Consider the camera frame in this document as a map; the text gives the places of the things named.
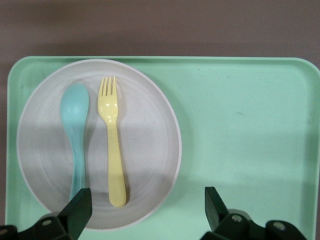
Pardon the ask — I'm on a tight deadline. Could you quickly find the beige round plate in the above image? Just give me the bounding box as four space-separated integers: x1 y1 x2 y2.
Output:
16 59 182 230

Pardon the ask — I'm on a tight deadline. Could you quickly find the yellow plastic fork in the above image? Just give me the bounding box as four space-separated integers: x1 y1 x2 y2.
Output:
97 76 129 207

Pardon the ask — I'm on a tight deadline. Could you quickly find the light green plastic tray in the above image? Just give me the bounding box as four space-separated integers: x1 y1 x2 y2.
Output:
4 55 320 240

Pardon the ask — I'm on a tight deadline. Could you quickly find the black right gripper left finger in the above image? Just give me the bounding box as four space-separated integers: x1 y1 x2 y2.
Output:
0 188 93 240

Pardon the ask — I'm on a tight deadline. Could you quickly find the teal plastic spoon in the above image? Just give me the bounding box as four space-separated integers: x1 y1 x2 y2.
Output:
59 83 90 202

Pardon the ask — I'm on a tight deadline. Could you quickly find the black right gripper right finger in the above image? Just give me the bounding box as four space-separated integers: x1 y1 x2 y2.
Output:
201 186 307 240

